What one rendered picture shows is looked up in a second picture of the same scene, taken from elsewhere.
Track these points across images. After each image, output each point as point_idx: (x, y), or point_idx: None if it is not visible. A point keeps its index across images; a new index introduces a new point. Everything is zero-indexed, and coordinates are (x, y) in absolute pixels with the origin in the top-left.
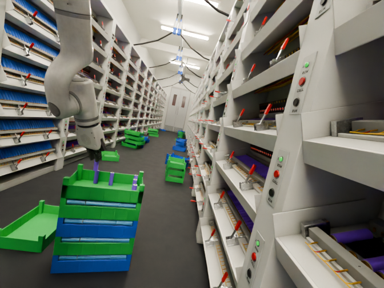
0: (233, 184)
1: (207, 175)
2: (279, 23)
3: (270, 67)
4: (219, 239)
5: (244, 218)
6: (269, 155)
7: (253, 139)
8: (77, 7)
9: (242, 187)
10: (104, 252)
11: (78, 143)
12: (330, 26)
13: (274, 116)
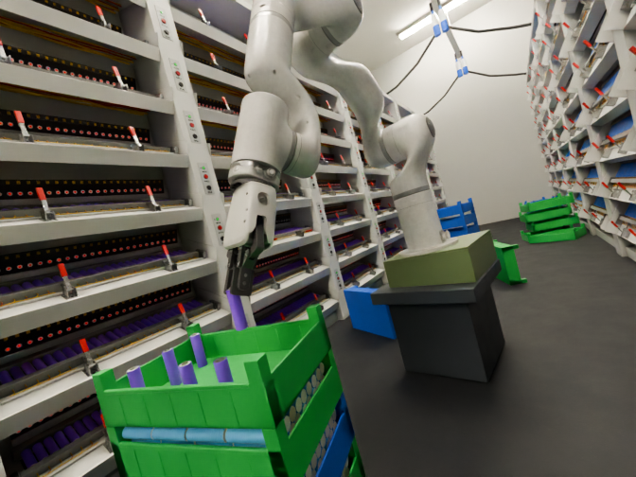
0: (156, 278)
1: None
2: (111, 102)
3: (138, 150)
4: (103, 427)
5: (139, 328)
6: (79, 256)
7: (159, 220)
8: None
9: (176, 267)
10: None
11: (273, 242)
12: (207, 153)
13: (40, 203)
